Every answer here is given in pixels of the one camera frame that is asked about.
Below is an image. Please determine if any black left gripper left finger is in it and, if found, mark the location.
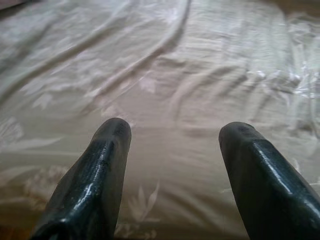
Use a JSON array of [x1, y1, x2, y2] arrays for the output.
[[29, 117, 133, 240]]

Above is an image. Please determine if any beige floral bed sheet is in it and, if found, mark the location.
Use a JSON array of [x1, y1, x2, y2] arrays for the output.
[[0, 0, 320, 240]]

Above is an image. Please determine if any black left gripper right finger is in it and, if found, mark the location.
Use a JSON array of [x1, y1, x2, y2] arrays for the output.
[[218, 121, 320, 240]]

